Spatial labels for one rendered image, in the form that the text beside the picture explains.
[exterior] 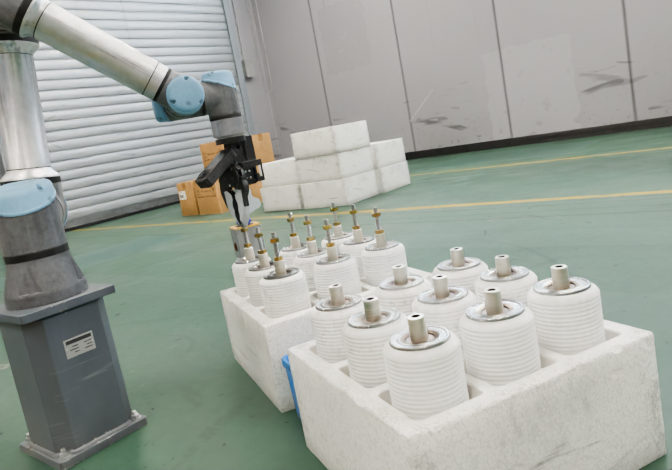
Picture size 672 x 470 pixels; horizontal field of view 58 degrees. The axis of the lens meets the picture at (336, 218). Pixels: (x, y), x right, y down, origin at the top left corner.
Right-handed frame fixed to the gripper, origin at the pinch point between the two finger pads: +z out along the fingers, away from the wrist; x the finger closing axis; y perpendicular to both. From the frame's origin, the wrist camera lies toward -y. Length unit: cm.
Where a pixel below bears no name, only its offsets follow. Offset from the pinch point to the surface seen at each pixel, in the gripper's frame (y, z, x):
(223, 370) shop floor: -9.5, 34.6, 6.4
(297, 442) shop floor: -26, 35, -36
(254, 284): -9.0, 12.2, -11.9
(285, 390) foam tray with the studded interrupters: -17.8, 30.3, -26.2
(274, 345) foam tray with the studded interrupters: -18.1, 20.9, -26.1
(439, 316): -20, 11, -66
